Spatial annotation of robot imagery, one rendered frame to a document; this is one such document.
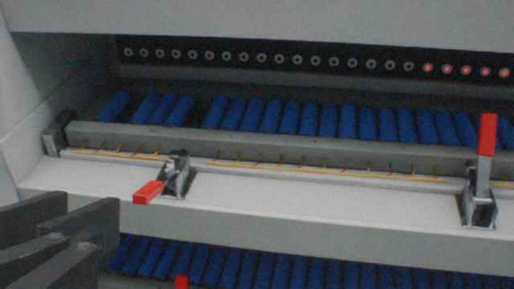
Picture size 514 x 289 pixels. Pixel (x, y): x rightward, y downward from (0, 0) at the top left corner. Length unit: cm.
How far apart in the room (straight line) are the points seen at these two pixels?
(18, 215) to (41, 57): 28
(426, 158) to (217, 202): 19
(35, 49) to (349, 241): 36
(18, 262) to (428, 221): 32
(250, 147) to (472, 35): 22
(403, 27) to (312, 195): 16
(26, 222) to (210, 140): 23
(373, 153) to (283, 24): 15
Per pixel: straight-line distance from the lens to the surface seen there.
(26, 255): 20
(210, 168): 44
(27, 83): 50
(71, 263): 19
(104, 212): 27
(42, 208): 28
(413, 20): 37
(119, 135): 48
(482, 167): 41
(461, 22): 37
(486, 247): 42
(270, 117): 48
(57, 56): 54
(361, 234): 40
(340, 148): 43
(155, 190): 37
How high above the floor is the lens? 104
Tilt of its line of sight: 16 degrees down
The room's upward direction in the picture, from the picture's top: 2 degrees clockwise
